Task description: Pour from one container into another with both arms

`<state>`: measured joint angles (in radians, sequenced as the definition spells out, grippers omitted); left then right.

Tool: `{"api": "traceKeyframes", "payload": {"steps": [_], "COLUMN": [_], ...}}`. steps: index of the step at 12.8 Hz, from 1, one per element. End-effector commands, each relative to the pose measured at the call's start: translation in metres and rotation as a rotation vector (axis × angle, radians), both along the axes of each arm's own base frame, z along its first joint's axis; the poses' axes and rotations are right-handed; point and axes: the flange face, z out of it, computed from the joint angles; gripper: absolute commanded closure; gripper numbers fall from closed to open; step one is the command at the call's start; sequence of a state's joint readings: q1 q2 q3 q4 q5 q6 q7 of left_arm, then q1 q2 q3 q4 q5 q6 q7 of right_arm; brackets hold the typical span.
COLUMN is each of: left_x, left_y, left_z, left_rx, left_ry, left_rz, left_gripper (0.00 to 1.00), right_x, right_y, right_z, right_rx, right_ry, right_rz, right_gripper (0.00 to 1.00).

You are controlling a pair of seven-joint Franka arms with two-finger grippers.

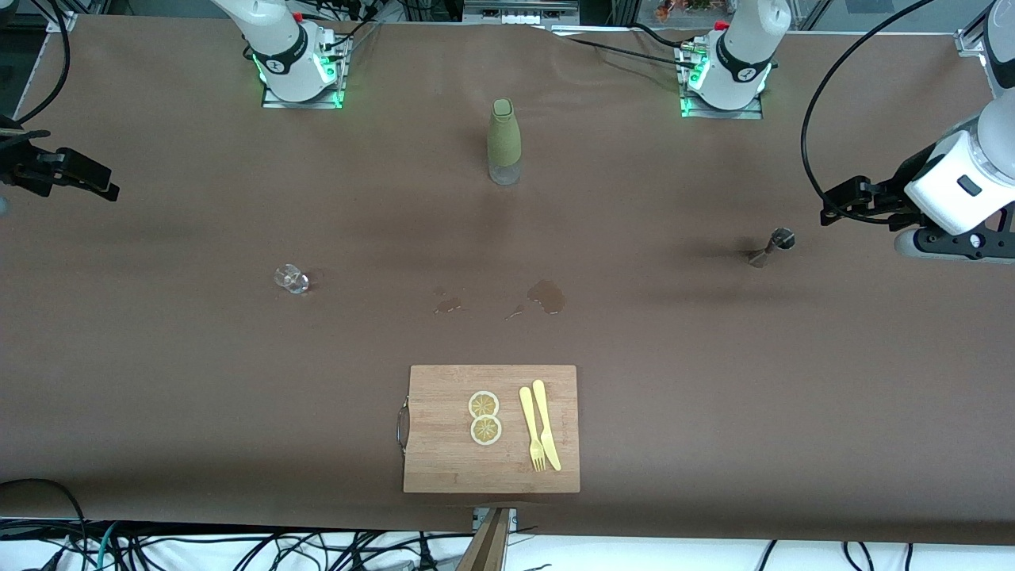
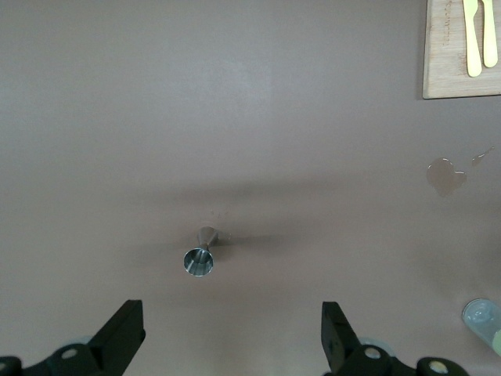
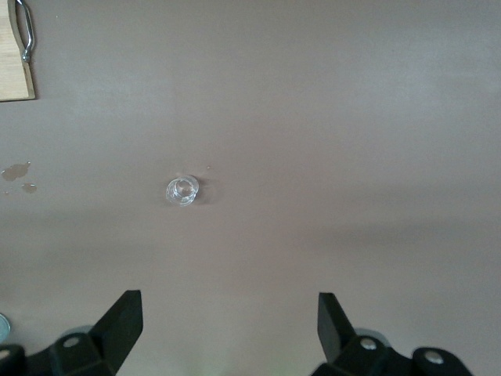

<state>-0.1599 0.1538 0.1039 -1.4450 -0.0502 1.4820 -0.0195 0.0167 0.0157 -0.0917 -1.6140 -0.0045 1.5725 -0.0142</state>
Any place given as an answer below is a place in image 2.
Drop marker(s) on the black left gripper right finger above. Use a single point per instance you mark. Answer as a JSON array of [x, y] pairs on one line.
[[340, 340]]

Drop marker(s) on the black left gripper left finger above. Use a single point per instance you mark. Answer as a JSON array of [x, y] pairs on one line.
[[113, 340]]

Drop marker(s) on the steel jigger measuring cup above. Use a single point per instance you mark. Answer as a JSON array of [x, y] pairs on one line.
[[199, 263]]

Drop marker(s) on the green sleeved glass bottle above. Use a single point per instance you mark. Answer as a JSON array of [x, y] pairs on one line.
[[481, 317]]

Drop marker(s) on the large liquid puddle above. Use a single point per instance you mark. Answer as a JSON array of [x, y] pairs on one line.
[[444, 176]]

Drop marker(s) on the small liquid streak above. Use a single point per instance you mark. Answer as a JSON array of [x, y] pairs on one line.
[[480, 156]]

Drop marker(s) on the wooden cutting board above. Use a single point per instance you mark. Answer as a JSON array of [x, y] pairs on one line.
[[442, 58]]

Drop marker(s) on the yellow plastic knife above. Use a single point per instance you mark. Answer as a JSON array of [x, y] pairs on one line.
[[473, 47]]

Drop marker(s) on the yellow plastic fork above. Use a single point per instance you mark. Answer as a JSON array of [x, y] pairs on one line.
[[489, 43]]

